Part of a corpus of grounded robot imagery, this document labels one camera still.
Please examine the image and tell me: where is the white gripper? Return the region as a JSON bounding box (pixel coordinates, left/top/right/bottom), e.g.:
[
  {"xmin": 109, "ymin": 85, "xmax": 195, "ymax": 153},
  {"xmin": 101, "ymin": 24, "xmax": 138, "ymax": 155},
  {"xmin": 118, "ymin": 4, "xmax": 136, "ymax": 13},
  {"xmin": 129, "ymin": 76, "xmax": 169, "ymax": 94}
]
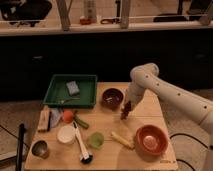
[{"xmin": 124, "ymin": 83, "xmax": 145, "ymax": 115}]

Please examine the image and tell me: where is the dark purple grape bunch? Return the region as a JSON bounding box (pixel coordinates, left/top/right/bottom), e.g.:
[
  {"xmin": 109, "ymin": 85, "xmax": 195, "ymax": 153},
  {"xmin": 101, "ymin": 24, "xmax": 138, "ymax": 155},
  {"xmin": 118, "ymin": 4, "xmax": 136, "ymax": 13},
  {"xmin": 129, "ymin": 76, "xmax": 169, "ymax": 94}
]
[{"xmin": 121, "ymin": 101, "xmax": 132, "ymax": 120}]

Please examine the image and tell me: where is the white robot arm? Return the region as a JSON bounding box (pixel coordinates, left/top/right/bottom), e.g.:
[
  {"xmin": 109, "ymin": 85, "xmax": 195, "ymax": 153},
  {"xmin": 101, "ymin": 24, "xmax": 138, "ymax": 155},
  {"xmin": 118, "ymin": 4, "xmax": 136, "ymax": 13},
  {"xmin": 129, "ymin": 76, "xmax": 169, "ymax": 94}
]
[{"xmin": 121, "ymin": 63, "xmax": 213, "ymax": 171}]

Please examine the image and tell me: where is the metal cup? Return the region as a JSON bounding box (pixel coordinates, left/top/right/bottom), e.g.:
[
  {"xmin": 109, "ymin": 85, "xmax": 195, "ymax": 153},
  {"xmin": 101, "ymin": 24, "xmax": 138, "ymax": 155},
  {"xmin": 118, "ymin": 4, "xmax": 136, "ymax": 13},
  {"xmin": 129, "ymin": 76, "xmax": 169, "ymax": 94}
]
[{"xmin": 32, "ymin": 140, "xmax": 49, "ymax": 159}]

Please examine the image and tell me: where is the dark maroon bowl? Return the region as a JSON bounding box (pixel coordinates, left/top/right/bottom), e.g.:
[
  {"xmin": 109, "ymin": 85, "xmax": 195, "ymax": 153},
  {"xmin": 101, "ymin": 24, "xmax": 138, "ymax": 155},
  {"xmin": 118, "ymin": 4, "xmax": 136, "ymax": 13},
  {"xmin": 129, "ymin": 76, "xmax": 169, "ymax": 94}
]
[{"xmin": 101, "ymin": 88, "xmax": 124, "ymax": 110}]

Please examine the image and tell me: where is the red bowl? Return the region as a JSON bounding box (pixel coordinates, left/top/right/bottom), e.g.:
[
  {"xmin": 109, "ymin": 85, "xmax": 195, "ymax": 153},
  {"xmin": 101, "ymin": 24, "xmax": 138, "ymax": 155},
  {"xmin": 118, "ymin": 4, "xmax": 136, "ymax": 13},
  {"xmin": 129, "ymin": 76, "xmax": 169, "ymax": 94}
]
[{"xmin": 134, "ymin": 125, "xmax": 168, "ymax": 156}]

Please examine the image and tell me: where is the green cucumber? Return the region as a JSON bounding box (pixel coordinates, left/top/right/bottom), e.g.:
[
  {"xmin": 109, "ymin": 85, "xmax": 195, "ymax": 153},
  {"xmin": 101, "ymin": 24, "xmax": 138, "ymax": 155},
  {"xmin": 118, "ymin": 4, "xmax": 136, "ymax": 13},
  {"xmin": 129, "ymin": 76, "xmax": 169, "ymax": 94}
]
[{"xmin": 74, "ymin": 115, "xmax": 89, "ymax": 129}]

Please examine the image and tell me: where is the metal fork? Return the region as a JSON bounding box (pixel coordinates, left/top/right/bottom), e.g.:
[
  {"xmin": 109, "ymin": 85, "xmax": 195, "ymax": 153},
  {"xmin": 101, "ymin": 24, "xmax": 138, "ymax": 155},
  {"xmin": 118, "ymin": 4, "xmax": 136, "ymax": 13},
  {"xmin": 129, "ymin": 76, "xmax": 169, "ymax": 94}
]
[{"xmin": 58, "ymin": 97, "xmax": 80, "ymax": 104}]

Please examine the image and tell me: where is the grey sponge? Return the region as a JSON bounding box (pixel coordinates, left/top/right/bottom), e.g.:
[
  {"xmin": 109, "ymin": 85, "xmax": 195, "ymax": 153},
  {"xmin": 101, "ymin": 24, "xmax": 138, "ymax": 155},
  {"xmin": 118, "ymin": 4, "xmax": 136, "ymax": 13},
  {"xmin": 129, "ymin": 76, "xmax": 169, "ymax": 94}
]
[{"xmin": 66, "ymin": 81, "xmax": 80, "ymax": 95}]

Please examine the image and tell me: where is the orange ball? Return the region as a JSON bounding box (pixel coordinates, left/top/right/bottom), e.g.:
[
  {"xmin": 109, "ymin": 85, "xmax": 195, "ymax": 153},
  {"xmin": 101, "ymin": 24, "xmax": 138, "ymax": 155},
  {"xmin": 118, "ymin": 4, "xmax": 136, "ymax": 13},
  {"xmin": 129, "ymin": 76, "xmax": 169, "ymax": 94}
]
[{"xmin": 62, "ymin": 110, "xmax": 74, "ymax": 123}]

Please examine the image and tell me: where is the green plastic tray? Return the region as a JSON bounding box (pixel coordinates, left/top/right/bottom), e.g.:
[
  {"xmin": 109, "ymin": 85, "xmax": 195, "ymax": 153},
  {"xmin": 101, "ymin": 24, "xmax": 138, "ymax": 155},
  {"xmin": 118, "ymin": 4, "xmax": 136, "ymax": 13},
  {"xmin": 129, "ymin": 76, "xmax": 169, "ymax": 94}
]
[{"xmin": 43, "ymin": 74, "xmax": 97, "ymax": 108}]

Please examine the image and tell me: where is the light blue cloth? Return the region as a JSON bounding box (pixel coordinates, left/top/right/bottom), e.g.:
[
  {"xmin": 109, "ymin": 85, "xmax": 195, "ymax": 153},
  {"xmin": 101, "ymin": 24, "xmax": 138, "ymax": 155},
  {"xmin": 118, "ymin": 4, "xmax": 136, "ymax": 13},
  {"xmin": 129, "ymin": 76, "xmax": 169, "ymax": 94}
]
[{"xmin": 50, "ymin": 108, "xmax": 62, "ymax": 128}]

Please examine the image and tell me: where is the wooden block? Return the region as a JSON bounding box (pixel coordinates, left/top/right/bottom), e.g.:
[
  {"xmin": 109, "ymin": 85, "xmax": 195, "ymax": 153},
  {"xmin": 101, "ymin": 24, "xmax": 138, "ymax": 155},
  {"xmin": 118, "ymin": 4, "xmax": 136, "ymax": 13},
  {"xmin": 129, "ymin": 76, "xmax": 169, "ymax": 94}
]
[{"xmin": 37, "ymin": 106, "xmax": 50, "ymax": 132}]

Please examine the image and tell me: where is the black pole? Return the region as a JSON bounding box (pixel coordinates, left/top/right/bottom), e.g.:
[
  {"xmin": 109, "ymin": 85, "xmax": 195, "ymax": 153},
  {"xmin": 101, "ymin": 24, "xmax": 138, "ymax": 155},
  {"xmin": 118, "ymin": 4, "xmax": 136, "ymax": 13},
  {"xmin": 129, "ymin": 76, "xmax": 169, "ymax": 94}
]
[{"xmin": 15, "ymin": 123, "xmax": 25, "ymax": 171}]

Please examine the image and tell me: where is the black cable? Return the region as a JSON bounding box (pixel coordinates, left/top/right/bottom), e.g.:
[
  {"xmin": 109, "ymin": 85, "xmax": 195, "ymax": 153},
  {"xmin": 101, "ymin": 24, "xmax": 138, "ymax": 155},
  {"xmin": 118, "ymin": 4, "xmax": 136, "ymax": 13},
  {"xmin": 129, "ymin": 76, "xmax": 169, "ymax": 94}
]
[{"xmin": 169, "ymin": 132, "xmax": 211, "ymax": 171}]

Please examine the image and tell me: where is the white handled brush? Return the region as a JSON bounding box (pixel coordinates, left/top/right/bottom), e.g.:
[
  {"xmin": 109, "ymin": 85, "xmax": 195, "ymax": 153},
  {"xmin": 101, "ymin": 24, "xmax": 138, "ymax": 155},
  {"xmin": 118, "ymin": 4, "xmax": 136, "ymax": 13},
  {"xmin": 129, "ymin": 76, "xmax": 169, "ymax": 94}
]
[{"xmin": 73, "ymin": 122, "xmax": 93, "ymax": 164}]

